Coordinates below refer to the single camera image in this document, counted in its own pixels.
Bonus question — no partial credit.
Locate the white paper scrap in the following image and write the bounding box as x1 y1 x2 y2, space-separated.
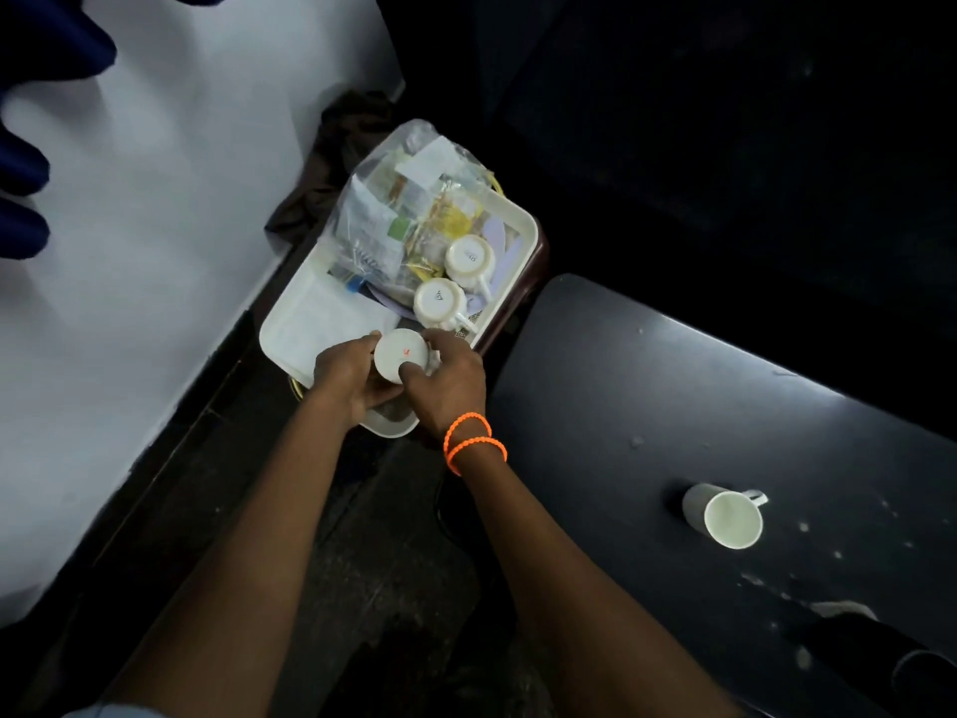
811 600 878 621

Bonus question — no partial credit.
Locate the clear bag of packets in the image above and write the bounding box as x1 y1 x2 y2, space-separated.
323 119 509 309

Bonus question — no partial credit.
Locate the person's right hand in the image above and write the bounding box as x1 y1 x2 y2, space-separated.
398 329 489 442

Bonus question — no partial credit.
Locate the white paper sheet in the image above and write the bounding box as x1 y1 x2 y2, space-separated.
271 275 402 368

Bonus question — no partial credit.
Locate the white upturned cup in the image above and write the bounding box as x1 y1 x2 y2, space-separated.
444 233 499 301
413 278 480 337

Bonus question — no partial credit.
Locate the orange beaded bracelet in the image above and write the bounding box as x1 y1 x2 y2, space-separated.
446 437 508 477
443 412 493 454

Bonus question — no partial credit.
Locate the person's left hand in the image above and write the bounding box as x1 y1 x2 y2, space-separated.
313 332 408 428

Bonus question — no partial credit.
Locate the blue fabric object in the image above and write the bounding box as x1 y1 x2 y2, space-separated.
0 0 234 261

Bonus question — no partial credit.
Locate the white mug with handle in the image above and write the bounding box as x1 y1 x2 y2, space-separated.
682 483 770 551

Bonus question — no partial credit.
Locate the brown cloth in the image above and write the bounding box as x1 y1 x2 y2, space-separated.
265 89 399 249

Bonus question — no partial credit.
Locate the white cup with orange mark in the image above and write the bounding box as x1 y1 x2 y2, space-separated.
373 328 432 385

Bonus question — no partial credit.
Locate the black cylinder object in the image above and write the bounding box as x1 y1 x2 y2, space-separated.
791 613 957 718

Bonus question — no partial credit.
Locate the white plastic tray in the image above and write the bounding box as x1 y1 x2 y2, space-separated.
259 153 541 439

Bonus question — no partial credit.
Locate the person's left forearm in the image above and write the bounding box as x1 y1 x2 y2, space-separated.
105 399 375 718

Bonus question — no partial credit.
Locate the person's right forearm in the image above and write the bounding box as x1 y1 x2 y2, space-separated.
451 444 743 718

